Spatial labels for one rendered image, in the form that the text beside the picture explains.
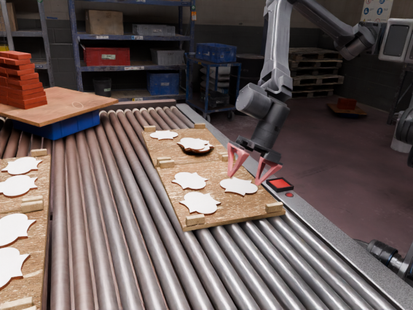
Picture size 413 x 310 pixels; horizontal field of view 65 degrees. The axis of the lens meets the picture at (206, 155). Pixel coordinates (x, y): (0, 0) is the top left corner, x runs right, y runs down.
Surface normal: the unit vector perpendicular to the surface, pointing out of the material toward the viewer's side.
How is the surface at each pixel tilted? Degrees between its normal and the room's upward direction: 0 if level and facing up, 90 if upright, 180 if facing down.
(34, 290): 0
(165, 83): 90
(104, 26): 87
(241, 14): 90
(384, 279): 0
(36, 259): 0
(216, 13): 90
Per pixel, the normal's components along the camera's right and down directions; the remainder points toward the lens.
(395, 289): 0.05, -0.91
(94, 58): 0.40, 0.40
